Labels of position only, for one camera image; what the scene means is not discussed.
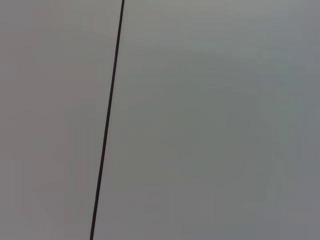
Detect dark wall panel seam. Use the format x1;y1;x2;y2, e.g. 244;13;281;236
89;0;126;240

